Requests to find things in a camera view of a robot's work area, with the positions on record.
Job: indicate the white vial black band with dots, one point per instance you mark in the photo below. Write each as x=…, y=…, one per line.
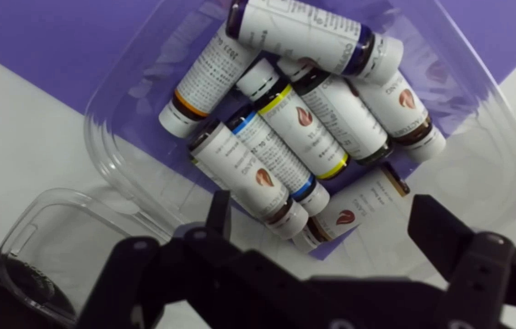
x=342, y=115

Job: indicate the purple-blue square mat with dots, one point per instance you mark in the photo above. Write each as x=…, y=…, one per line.
x=44, y=42

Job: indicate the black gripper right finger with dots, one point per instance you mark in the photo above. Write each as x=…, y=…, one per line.
x=437, y=234

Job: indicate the white vial dark brown band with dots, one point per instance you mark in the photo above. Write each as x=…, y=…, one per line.
x=241, y=174

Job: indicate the clear plastic container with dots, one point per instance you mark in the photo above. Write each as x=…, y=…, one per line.
x=68, y=238
x=488, y=164

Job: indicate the white vial purple band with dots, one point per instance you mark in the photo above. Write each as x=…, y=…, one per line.
x=306, y=29

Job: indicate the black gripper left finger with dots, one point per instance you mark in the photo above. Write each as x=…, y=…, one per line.
x=220, y=212

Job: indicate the white vial yellow band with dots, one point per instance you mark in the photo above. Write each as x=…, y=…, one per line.
x=306, y=124

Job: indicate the white vial blue band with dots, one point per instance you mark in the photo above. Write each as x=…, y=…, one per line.
x=276, y=157

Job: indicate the white vial brown cap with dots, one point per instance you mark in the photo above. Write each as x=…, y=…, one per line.
x=401, y=110

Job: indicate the white vial orange band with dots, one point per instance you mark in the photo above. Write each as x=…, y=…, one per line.
x=212, y=79

